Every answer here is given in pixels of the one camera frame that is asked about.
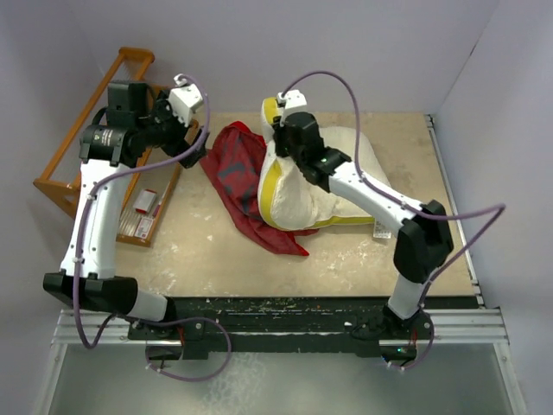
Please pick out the orange wooden rack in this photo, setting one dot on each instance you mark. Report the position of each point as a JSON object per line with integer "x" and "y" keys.
{"x": 60, "y": 181}

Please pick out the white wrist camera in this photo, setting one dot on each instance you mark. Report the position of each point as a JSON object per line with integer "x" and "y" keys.
{"x": 184, "y": 99}
{"x": 291, "y": 102}

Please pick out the flat red white packet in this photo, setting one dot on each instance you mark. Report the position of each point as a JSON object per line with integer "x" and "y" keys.
{"x": 143, "y": 227}

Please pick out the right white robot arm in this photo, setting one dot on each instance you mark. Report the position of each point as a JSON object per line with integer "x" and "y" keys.
{"x": 423, "y": 242}

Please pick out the white yellow pillow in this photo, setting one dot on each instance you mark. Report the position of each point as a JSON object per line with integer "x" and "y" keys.
{"x": 288, "y": 202}

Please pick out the red printed pillowcase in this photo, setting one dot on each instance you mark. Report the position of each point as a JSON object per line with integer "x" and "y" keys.
{"x": 233, "y": 166}

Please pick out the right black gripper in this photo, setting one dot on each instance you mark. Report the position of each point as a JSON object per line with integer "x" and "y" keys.
{"x": 281, "y": 130}

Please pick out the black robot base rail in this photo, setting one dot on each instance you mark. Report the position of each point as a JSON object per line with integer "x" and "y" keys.
{"x": 198, "y": 326}

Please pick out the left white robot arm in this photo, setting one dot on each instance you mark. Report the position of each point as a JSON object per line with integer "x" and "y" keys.
{"x": 134, "y": 120}

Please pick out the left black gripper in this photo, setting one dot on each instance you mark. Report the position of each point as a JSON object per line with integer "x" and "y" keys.
{"x": 180, "y": 147}

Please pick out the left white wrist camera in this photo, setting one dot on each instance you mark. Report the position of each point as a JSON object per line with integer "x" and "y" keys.
{"x": 184, "y": 99}

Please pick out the red pen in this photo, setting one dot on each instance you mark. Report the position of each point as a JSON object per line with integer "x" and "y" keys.
{"x": 160, "y": 201}

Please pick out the small red white box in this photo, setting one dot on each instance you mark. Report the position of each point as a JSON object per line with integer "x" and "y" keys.
{"x": 144, "y": 201}

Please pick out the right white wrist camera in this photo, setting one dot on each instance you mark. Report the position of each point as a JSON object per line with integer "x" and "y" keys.
{"x": 291, "y": 102}

